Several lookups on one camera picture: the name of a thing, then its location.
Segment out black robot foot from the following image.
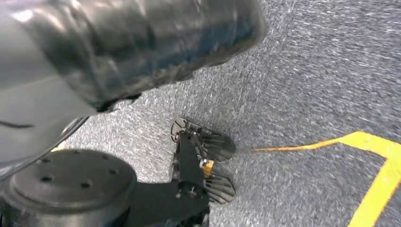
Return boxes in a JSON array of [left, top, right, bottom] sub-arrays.
[[170, 117, 236, 205]]

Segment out yellow floor tape outline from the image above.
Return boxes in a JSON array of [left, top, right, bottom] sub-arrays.
[[253, 131, 401, 227]]

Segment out silver robot leg shell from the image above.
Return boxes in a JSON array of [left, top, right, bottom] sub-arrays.
[[0, 12, 98, 176]]

